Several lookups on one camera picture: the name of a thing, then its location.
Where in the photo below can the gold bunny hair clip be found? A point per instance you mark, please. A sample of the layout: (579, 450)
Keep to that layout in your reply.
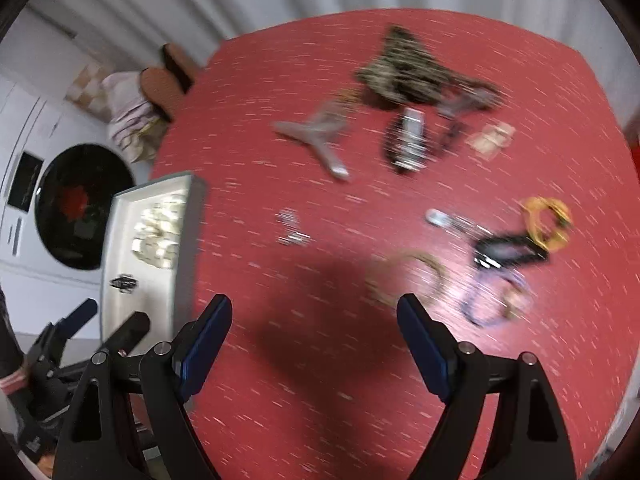
(492, 138)

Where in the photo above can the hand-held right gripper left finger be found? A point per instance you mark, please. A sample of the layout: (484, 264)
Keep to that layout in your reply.
(207, 345)

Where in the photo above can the small black claw clip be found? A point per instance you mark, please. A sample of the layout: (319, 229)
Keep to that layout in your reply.
(123, 282)

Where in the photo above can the dark slipper orange sole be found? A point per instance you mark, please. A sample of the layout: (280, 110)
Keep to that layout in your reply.
(182, 65)
(157, 90)

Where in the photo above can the leopard print scrunchie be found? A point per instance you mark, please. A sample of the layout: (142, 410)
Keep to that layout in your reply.
(400, 70)

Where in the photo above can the pale pink towel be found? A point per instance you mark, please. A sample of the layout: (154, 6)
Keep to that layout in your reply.
(130, 105)

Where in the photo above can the clear claw hair clip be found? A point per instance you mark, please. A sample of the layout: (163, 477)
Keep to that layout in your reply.
(320, 132)

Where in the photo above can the grey rectangular hair clip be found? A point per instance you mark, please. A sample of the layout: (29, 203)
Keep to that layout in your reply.
(467, 101)

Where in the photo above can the white washing machine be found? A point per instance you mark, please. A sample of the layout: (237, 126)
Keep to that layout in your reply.
(75, 200)

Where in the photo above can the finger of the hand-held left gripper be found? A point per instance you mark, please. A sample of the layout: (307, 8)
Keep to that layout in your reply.
(80, 313)
(131, 329)

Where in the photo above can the white tray box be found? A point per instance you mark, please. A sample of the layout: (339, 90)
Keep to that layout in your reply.
(125, 210)

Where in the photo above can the black beaded hair clip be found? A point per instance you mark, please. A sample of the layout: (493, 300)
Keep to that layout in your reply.
(395, 145)

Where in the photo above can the checkered cloth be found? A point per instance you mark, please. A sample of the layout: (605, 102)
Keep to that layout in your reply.
(87, 85)

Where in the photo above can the black scalloped snap clip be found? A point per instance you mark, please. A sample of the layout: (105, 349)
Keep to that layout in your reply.
(510, 249)

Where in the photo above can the white polka dot scrunchie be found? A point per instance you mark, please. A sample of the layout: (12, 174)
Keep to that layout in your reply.
(157, 230)

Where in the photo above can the small gold hair clip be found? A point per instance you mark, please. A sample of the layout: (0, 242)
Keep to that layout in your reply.
(346, 96)

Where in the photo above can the person's left forearm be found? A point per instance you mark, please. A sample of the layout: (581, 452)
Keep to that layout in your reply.
(7, 340)

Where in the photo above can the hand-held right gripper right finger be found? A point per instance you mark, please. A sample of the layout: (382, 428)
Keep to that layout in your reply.
(422, 350)

